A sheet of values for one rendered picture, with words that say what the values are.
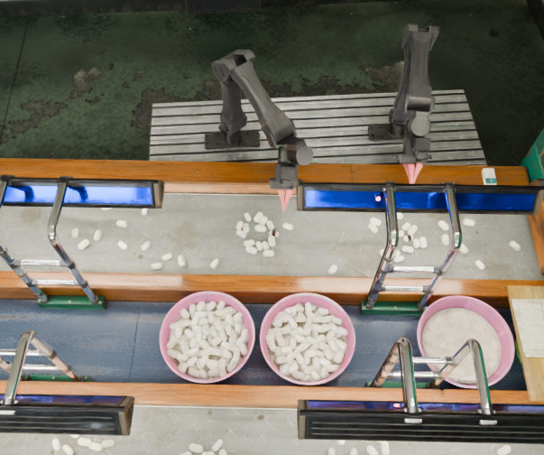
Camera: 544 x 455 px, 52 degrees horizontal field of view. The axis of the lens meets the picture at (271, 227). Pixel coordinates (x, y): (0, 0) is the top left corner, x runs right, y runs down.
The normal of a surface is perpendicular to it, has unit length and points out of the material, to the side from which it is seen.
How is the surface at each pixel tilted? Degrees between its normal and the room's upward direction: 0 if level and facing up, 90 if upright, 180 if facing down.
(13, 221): 0
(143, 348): 0
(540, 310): 0
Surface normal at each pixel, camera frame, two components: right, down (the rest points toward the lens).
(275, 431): 0.00, -0.50
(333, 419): -0.02, 0.46
